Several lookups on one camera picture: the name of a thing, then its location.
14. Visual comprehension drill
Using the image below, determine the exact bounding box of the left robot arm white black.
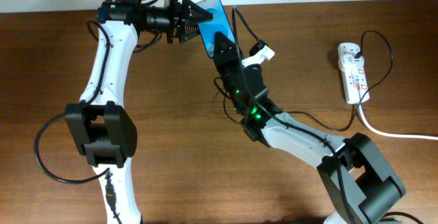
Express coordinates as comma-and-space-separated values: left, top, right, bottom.
66, 0, 214, 223

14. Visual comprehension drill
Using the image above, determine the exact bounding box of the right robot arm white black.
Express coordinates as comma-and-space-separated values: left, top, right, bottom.
213, 32, 406, 223

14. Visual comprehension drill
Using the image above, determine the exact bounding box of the blue Galaxy smartphone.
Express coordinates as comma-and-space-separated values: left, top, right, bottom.
197, 0, 235, 58

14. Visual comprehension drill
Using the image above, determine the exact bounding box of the black USB charging cable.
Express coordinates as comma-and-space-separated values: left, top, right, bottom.
222, 29, 394, 132

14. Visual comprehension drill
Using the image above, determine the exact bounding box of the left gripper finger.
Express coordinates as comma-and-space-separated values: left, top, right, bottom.
183, 0, 214, 28
178, 25, 201, 43

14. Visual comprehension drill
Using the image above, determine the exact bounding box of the white power strip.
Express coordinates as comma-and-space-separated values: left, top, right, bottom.
337, 42, 370, 104

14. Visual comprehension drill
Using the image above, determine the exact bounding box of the white USB charger plug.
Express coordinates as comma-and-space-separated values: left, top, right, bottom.
341, 52, 364, 69

